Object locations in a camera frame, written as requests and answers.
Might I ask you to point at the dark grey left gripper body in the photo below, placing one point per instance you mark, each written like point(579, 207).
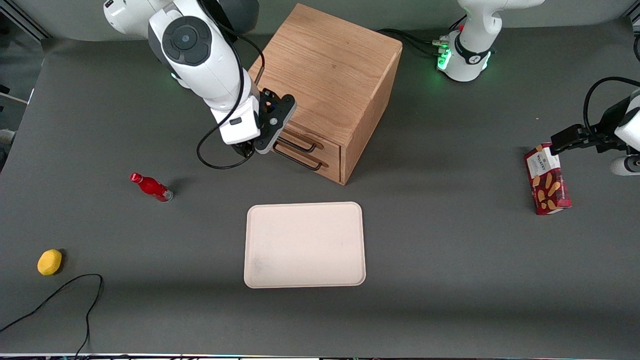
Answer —
point(601, 136)

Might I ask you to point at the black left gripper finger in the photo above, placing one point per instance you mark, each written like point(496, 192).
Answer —
point(569, 137)
point(556, 151)

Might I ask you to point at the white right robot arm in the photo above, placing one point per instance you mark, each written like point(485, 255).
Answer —
point(200, 65)

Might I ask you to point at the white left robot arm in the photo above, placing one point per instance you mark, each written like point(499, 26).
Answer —
point(470, 55)

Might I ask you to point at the oak wooden drawer cabinet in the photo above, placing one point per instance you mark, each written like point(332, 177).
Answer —
point(330, 75)

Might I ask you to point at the red shortbread cookie box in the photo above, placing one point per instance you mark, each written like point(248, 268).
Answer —
point(550, 190)

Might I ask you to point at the beige plastic tray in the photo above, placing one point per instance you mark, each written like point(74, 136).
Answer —
point(305, 245)

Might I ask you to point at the red plastic bottle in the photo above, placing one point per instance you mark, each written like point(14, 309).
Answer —
point(152, 188)

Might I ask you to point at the yellow lemon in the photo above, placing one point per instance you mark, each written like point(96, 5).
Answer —
point(49, 262)

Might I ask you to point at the dark aluminium frame rail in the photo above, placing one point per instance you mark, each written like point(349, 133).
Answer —
point(27, 25)
point(632, 19)

